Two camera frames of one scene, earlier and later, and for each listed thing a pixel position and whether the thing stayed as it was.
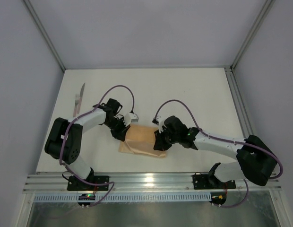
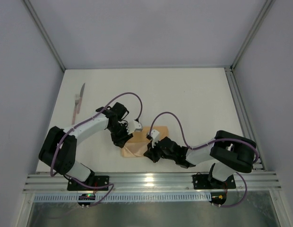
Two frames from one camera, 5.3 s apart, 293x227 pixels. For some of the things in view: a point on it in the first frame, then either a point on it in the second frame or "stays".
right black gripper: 161,141 → 155,151
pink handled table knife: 81,96 stays
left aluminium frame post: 44,33 stays
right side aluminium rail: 241,108 stays
